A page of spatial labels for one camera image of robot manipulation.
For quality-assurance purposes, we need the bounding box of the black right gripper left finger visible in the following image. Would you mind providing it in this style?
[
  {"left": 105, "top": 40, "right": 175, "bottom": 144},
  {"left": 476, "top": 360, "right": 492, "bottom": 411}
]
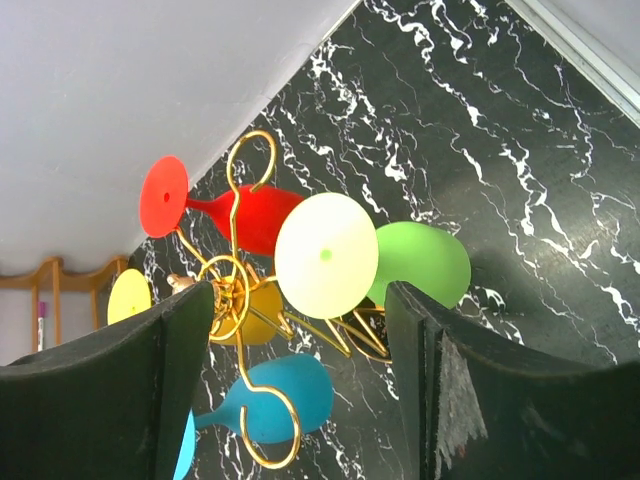
[{"left": 1, "top": 282, "right": 214, "bottom": 479}]

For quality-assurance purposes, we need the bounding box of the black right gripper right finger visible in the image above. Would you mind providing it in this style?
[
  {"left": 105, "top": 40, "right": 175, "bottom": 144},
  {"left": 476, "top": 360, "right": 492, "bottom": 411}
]
[{"left": 385, "top": 284, "right": 639, "bottom": 479}]

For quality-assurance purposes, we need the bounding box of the green wine glass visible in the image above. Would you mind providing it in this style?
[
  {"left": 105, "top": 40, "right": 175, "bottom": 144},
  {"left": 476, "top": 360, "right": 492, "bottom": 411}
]
[{"left": 274, "top": 192, "right": 472, "bottom": 319}]

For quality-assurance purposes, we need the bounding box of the red wine glass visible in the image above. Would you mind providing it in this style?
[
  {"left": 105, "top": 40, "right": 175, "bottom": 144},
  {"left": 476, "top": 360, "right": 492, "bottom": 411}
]
[{"left": 139, "top": 156, "right": 304, "bottom": 256}]

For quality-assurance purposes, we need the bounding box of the yellow wine glass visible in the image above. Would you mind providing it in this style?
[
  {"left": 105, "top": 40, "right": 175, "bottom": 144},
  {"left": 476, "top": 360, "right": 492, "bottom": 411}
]
[{"left": 106, "top": 268, "right": 286, "bottom": 347}]

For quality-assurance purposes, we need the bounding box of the blue wine glass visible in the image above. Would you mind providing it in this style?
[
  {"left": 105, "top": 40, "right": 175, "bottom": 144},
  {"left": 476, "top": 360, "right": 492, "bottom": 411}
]
[{"left": 174, "top": 353, "right": 334, "bottom": 479}]

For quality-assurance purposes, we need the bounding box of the purple capped marker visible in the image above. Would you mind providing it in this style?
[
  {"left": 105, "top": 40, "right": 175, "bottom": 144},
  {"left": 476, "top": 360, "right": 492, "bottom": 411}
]
[{"left": 37, "top": 301, "right": 47, "bottom": 352}]

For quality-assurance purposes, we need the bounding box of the wooden stepped shelf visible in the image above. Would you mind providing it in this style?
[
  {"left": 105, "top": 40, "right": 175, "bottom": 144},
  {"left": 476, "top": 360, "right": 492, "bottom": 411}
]
[{"left": 1, "top": 255, "right": 129, "bottom": 352}]

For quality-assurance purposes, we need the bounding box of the gold wire wine glass rack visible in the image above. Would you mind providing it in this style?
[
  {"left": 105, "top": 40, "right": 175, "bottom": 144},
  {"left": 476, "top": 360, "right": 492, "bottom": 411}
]
[{"left": 171, "top": 130, "right": 390, "bottom": 470}]

